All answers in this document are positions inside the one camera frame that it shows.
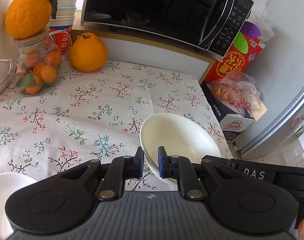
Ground cream speckled bowl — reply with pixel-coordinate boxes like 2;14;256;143
140;113;222;186

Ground black and white carton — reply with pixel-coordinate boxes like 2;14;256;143
200;82;267;143

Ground plastic bag of kumquats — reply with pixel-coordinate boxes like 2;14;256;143
210;69;261;110

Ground silver refrigerator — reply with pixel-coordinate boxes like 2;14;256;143
235;0;304;159

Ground large orange on table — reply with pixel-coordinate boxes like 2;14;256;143
69;33;109;73

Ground white plate stack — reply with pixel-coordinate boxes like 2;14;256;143
0;172;37;239

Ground glass teapot with mandarins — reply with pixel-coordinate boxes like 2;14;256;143
0;27;72;96

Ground red gift box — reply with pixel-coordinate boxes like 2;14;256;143
204;32;265;83

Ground stacked instant noodle cups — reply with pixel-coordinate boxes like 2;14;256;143
48;0;77;54

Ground black Midea microwave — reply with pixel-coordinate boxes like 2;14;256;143
81;0;254;60

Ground large orange on jar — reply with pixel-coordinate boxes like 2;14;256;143
5;0;58;40

